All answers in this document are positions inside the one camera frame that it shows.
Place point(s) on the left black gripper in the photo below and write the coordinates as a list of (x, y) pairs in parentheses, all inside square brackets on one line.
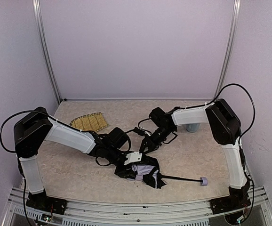
[(128, 170)]

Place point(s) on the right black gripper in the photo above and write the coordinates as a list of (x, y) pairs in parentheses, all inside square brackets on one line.
[(150, 141)]

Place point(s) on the lilac folding umbrella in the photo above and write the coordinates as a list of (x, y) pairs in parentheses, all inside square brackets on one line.
[(148, 171)]

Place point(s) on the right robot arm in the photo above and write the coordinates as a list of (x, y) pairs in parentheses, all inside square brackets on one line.
[(226, 130)]

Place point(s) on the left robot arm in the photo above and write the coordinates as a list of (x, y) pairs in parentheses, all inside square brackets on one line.
[(59, 160)]

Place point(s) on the light blue ceramic mug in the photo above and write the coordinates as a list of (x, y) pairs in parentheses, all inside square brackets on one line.
[(193, 127)]

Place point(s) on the woven bamboo tray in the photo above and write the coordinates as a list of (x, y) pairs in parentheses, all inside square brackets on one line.
[(92, 121)]

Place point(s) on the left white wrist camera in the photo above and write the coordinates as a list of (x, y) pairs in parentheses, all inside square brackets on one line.
[(133, 157)]

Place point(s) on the front aluminium rail base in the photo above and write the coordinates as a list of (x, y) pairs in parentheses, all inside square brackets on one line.
[(87, 213)]

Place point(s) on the right aluminium frame post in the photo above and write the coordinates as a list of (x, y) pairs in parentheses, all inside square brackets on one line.
[(229, 46)]

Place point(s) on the aluminium frame post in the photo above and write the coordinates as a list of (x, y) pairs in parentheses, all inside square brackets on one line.
[(229, 46), (45, 51)]

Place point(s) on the left aluminium frame post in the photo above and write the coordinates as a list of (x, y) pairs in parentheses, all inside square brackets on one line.
[(45, 51)]

